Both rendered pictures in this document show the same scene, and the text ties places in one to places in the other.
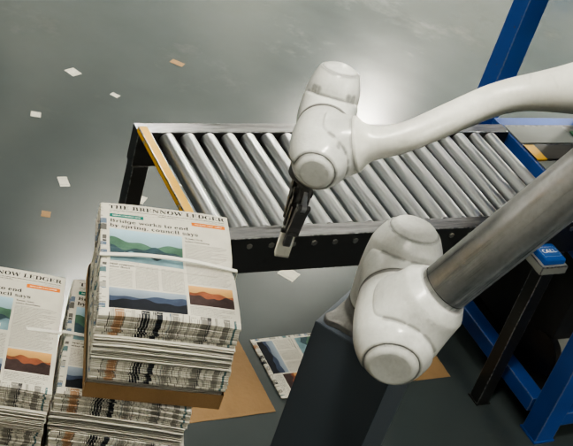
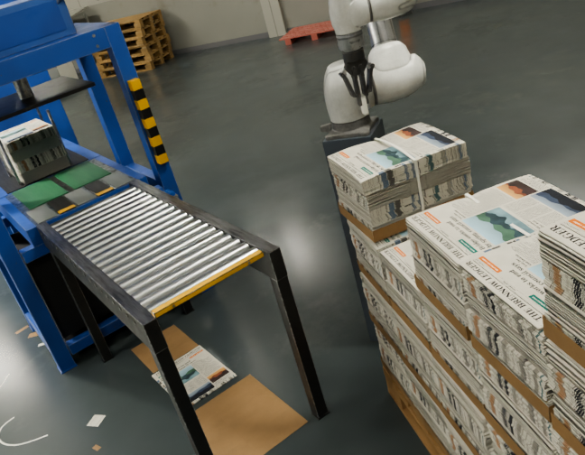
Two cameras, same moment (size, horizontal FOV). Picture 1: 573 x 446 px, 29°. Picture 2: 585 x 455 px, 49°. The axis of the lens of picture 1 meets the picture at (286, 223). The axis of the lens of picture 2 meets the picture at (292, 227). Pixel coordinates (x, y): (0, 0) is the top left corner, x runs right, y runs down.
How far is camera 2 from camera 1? 3.08 m
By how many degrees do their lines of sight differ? 72
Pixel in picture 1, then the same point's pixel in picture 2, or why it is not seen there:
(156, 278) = (413, 145)
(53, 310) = not seen: hidden behind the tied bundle
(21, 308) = not seen: hidden behind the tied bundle
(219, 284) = (393, 136)
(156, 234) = (372, 159)
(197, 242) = (364, 151)
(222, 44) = not seen: outside the picture
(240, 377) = (227, 400)
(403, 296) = (401, 48)
